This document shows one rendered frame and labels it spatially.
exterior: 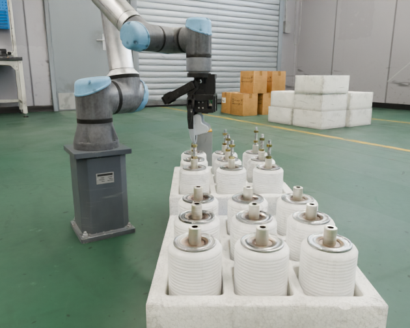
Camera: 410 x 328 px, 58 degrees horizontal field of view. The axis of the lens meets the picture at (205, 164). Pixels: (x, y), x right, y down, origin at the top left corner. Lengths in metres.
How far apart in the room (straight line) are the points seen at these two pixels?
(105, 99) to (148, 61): 5.28
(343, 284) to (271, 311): 0.13
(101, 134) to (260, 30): 6.72
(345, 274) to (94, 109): 0.88
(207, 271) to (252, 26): 7.15
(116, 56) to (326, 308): 1.03
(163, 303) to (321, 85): 3.46
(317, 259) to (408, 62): 6.30
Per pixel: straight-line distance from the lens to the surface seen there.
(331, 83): 4.00
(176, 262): 0.64
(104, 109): 1.24
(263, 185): 1.16
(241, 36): 7.48
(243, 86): 5.30
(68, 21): 6.26
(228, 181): 1.14
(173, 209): 1.13
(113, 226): 1.31
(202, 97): 1.09
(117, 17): 1.14
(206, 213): 0.78
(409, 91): 6.83
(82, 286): 1.06
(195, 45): 1.09
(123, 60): 1.35
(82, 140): 1.25
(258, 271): 0.64
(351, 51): 7.51
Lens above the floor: 0.54
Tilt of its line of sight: 14 degrees down
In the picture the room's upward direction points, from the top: straight up
